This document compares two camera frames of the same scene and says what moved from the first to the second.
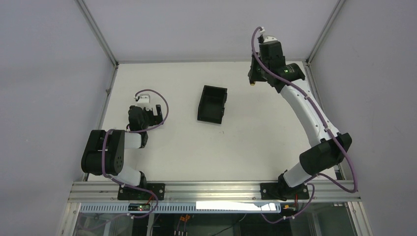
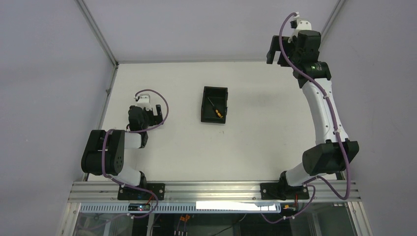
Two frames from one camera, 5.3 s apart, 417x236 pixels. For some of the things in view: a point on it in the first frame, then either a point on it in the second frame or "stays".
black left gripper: [155, 116] stays
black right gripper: [255, 73] → [282, 51]
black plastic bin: [212, 103] stays
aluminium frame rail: [107, 192] stays
